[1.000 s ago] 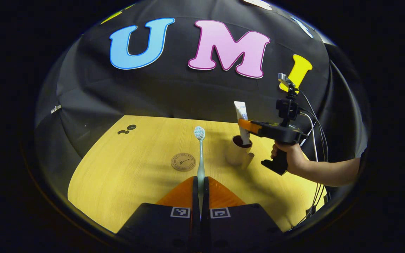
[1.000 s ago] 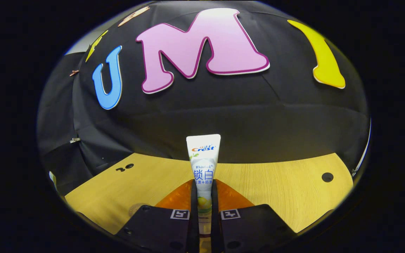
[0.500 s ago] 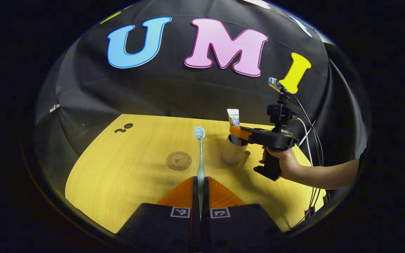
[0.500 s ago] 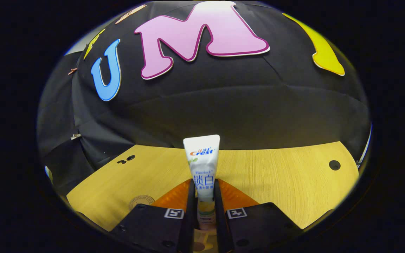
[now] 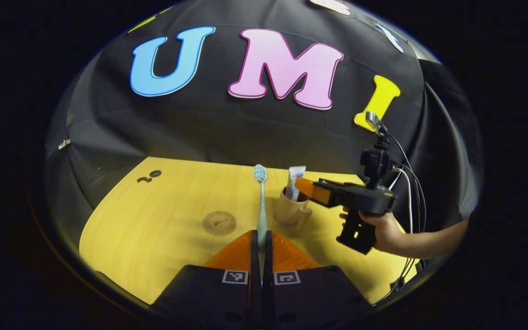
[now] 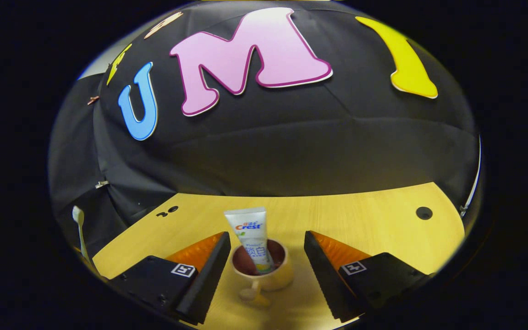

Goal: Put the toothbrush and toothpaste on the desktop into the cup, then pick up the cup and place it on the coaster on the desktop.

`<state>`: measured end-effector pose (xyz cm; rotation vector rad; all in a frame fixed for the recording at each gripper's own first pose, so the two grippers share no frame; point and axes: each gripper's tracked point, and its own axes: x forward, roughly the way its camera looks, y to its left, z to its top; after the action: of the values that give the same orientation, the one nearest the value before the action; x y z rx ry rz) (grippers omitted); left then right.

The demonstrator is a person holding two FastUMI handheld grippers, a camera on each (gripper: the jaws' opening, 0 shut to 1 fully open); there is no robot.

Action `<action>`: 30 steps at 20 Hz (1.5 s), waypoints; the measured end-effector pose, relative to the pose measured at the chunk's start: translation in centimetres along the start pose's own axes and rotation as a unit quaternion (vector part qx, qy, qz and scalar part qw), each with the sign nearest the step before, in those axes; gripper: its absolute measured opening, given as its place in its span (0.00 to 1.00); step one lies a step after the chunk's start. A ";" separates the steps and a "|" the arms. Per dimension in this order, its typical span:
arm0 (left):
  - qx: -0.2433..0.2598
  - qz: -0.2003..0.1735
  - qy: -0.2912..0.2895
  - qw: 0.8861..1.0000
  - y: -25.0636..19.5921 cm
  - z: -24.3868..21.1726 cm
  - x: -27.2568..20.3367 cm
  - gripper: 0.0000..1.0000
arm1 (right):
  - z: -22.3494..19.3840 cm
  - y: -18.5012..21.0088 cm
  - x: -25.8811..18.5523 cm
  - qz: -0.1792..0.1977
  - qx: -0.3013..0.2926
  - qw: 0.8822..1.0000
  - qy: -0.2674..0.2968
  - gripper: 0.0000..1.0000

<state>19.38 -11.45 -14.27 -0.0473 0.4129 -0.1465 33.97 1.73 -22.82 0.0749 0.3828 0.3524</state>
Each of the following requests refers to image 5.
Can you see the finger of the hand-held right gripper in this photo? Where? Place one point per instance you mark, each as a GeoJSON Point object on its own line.
{"type": "Point", "coordinates": [316, 192]}

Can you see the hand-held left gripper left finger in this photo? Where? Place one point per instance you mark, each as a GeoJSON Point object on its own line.
{"type": "Point", "coordinates": [254, 266]}

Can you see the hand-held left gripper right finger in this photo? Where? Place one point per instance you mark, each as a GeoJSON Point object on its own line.
{"type": "Point", "coordinates": [268, 266]}

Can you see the white toothpaste tube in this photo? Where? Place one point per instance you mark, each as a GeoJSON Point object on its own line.
{"type": "Point", "coordinates": [295, 176]}

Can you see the round brown coaster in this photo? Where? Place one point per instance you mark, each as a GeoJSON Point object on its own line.
{"type": "Point", "coordinates": [219, 223]}

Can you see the pale green toothbrush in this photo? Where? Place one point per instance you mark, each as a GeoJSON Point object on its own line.
{"type": "Point", "coordinates": [261, 211]}

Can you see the wooden desktop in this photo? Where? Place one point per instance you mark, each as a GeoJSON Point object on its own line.
{"type": "Point", "coordinates": [154, 229]}

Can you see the black backdrop cloth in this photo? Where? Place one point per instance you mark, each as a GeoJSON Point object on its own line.
{"type": "Point", "coordinates": [227, 128]}

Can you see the white cloth clip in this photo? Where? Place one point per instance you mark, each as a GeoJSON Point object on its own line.
{"type": "Point", "coordinates": [64, 144]}

